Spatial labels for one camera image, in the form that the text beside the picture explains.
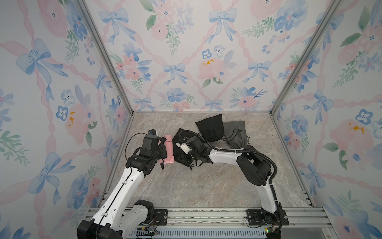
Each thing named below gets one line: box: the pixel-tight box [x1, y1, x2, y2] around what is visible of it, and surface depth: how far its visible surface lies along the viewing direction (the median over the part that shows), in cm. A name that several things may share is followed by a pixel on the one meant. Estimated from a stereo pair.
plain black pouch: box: [194, 113, 225, 142], surface depth 108 cm
